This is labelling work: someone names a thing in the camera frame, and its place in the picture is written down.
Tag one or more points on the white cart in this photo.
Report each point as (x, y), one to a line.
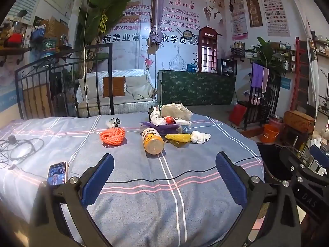
(313, 159)

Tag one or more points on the yellow corn toy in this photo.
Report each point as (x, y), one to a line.
(178, 137)

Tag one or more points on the white cushion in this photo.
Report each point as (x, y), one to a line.
(138, 87)
(91, 87)

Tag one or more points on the white wicker sofa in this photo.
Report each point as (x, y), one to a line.
(115, 106)

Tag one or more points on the black iron bed frame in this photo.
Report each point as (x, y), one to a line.
(111, 82)

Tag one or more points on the orange cushion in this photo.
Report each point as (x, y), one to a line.
(113, 87)

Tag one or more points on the red phone booth cabinet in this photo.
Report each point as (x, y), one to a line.
(207, 51)

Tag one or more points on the brown cushioned stool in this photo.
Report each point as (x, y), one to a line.
(299, 121)

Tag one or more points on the beige plastic bag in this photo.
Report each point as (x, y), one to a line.
(177, 110)

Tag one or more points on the black box on counter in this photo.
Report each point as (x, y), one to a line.
(227, 67)

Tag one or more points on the purple packet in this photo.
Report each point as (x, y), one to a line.
(164, 129)

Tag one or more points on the striped blue bed sheet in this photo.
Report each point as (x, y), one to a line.
(154, 205)

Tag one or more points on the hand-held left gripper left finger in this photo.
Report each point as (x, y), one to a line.
(99, 181)

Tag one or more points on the white plastic bag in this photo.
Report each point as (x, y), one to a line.
(156, 118)

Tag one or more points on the white wall poster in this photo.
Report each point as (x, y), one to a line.
(276, 12)

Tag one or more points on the pink round mat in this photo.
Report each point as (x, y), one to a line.
(257, 225)

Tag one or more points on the red bag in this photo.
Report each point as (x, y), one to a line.
(237, 114)

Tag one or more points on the small black white wrapper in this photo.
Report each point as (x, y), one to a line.
(114, 122)

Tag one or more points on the red ladder shelf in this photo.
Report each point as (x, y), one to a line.
(300, 77)

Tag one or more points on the orange bucket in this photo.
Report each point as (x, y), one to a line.
(270, 133)

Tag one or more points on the white tissue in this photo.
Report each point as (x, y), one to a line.
(199, 137)

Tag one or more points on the black trash bin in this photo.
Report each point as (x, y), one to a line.
(270, 159)

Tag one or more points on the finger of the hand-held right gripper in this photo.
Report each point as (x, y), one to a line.
(291, 162)
(320, 155)

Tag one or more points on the blue bag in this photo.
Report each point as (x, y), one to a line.
(192, 68)

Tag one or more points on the purple hanging ornament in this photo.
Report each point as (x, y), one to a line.
(156, 36)

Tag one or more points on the green patterned counter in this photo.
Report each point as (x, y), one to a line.
(195, 87)

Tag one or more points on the black metal rack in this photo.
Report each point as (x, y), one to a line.
(262, 108)

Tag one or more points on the orange juice bottle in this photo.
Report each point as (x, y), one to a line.
(153, 141)

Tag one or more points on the blue wall sign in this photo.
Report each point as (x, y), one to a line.
(285, 83)

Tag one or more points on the purple towel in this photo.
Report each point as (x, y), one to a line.
(257, 74)

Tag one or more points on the pink wall poster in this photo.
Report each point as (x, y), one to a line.
(238, 18)

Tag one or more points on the green potted plant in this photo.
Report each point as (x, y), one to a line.
(267, 54)

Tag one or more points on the pink towel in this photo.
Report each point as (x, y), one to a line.
(265, 79)

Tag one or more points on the large wall poster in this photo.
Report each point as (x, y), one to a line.
(180, 18)

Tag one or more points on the wall shelves with small bottles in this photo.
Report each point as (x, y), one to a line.
(322, 46)

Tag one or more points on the small wall shelf with bottles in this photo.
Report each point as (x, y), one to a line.
(240, 51)

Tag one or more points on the tall banana plant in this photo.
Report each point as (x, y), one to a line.
(108, 10)

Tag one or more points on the smartphone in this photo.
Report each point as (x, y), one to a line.
(57, 173)

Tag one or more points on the brown wall poster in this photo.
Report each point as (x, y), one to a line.
(253, 7)

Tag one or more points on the white hanging banner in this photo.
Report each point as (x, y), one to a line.
(312, 69)

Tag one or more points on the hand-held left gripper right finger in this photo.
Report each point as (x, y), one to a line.
(230, 181)

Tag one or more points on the pink basin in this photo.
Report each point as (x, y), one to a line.
(276, 121)

